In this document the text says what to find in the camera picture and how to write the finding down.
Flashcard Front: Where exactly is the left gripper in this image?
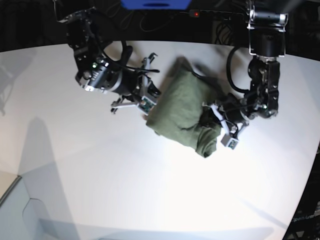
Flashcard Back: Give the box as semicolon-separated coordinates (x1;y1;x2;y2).
202;93;249;139

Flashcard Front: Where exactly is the olive green t-shirt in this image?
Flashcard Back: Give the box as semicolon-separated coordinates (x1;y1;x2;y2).
146;56;225;158

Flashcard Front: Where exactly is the blue box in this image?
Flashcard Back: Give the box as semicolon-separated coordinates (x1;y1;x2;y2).
120;0;191;10

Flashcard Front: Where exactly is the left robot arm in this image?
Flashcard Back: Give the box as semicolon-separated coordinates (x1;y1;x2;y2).
200;0;289;139

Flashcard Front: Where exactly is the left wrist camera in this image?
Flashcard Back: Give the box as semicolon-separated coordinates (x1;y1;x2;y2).
221;134;239;150

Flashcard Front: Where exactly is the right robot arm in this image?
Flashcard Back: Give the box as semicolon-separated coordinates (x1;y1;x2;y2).
55;8;161;116

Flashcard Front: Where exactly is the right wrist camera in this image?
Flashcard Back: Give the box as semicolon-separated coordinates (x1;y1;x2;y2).
137;96;157;116

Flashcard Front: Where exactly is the black power strip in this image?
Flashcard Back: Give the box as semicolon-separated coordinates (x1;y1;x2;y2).
187;9;245;21

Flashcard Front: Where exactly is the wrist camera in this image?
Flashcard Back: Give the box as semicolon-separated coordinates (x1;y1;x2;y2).
137;96;157;116
221;134;239;150

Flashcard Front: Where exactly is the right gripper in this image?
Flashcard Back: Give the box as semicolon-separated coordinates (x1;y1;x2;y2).
109;52;162;116

